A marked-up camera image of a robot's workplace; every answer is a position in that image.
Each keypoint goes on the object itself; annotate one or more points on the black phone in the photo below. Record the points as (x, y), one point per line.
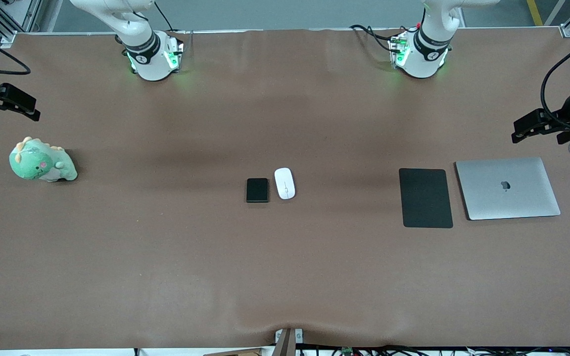
(257, 190)

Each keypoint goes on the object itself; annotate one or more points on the brown table cover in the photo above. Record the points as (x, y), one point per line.
(285, 277)

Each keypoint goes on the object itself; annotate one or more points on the green dinosaur plush toy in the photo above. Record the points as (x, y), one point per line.
(35, 163)

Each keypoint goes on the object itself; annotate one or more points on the metal table edge bracket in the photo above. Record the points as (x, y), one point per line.
(289, 341)

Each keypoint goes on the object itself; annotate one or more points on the silver laptop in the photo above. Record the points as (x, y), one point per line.
(507, 190)

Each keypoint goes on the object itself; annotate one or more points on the white computer mouse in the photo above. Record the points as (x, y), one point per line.
(284, 184)

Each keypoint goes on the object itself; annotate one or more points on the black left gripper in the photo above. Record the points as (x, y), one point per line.
(565, 117)

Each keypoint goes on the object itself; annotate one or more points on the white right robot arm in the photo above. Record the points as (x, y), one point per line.
(149, 64)

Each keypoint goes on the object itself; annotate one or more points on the black mouse pad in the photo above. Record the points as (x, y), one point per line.
(425, 198)

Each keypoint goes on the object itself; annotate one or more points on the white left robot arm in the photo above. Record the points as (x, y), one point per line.
(421, 62)

